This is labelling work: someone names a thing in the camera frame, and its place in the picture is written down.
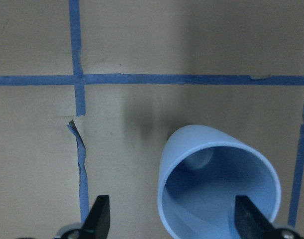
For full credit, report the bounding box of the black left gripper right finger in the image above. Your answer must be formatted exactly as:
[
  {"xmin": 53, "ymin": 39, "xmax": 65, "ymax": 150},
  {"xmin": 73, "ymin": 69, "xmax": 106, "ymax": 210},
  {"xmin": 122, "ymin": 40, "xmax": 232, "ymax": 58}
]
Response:
[{"xmin": 234, "ymin": 195, "xmax": 279, "ymax": 239}]

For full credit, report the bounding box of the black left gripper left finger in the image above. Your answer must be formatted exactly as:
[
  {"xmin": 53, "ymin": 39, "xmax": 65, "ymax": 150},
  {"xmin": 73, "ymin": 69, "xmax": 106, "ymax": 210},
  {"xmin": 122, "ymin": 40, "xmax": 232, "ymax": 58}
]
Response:
[{"xmin": 79, "ymin": 195, "xmax": 110, "ymax": 239}]

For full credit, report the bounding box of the light blue cup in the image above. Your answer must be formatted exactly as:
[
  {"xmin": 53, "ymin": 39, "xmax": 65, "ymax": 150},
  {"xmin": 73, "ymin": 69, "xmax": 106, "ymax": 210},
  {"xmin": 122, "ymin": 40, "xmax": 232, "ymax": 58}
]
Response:
[{"xmin": 157, "ymin": 124, "xmax": 281, "ymax": 239}]

